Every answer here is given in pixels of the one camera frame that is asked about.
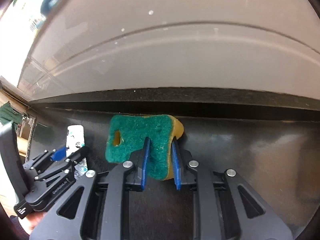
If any person's left hand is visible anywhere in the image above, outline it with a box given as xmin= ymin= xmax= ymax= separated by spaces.
xmin=24 ymin=212 xmax=47 ymax=235

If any blue round object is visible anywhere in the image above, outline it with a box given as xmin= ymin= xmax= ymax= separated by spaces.
xmin=41 ymin=0 xmax=67 ymax=13

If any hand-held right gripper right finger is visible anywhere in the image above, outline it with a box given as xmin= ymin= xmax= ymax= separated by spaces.
xmin=171 ymin=138 xmax=293 ymax=240

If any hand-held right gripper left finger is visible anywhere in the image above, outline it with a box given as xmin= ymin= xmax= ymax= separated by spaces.
xmin=29 ymin=137 xmax=152 ymax=240

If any green yellow sponge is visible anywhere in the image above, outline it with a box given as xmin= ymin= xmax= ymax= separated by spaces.
xmin=105 ymin=114 xmax=185 ymax=181

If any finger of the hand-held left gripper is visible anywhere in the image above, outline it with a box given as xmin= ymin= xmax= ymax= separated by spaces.
xmin=32 ymin=146 xmax=90 ymax=183
xmin=22 ymin=148 xmax=67 ymax=173

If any silver blister pack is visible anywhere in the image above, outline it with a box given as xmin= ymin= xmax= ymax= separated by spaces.
xmin=66 ymin=125 xmax=88 ymax=178

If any metal tray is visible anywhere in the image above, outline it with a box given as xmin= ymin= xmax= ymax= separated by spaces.
xmin=18 ymin=112 xmax=37 ymax=157

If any green cloth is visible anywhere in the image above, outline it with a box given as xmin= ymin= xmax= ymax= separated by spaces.
xmin=0 ymin=101 xmax=22 ymax=128

